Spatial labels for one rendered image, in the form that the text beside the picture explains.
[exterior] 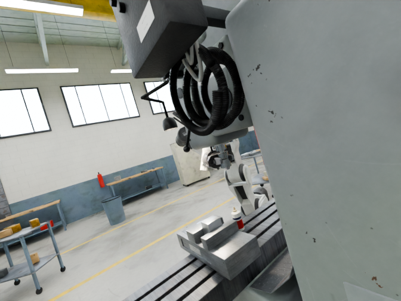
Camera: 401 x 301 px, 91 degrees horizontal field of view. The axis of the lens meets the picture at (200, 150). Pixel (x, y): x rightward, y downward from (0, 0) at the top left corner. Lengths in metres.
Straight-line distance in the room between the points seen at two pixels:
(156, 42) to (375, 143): 0.35
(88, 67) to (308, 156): 9.05
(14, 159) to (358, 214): 8.25
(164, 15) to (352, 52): 0.26
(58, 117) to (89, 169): 2.05
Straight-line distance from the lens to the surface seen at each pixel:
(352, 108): 0.33
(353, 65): 0.33
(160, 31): 0.37
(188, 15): 0.37
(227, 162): 0.82
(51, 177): 8.15
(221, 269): 0.73
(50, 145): 8.25
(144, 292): 0.84
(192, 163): 7.02
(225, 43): 0.60
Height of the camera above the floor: 1.33
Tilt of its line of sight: 2 degrees down
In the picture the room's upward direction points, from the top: 16 degrees counter-clockwise
